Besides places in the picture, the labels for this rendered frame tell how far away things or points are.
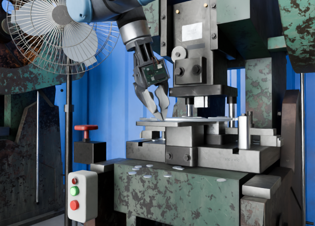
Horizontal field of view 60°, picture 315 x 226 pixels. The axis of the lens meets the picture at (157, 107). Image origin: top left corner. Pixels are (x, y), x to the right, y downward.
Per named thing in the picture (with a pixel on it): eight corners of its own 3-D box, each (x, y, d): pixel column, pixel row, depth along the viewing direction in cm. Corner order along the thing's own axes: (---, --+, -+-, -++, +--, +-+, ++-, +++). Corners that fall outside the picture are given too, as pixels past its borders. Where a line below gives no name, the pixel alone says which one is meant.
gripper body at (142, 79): (143, 89, 65) (127, 41, 64) (137, 92, 73) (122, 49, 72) (172, 80, 67) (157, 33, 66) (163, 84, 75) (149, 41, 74)
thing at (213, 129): (218, 134, 87) (218, 119, 87) (176, 132, 95) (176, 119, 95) (228, 132, 94) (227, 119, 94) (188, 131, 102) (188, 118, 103)
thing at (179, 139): (179, 176, 66) (179, 120, 66) (133, 169, 73) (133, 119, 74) (217, 161, 87) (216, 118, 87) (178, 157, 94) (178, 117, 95)
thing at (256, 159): (260, 174, 70) (260, 150, 70) (124, 158, 94) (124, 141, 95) (280, 158, 95) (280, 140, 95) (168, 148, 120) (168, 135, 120)
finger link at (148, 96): (156, 125, 67) (144, 89, 67) (151, 124, 73) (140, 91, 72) (168, 121, 68) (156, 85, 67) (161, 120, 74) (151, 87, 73)
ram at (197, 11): (208, 83, 80) (208, -17, 81) (165, 86, 89) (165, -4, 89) (228, 87, 95) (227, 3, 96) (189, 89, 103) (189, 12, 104)
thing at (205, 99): (206, 107, 92) (206, 96, 92) (193, 107, 94) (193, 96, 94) (210, 107, 94) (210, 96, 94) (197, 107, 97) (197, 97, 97)
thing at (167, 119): (119, 120, 80) (119, 117, 80) (169, 118, 104) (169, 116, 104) (213, 122, 64) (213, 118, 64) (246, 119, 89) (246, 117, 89)
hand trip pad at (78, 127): (84, 149, 89) (84, 125, 89) (72, 147, 92) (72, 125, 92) (100, 146, 95) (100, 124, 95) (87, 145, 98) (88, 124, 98)
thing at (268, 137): (280, 146, 79) (280, 110, 79) (223, 143, 88) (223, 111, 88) (283, 144, 84) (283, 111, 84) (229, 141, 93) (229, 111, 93)
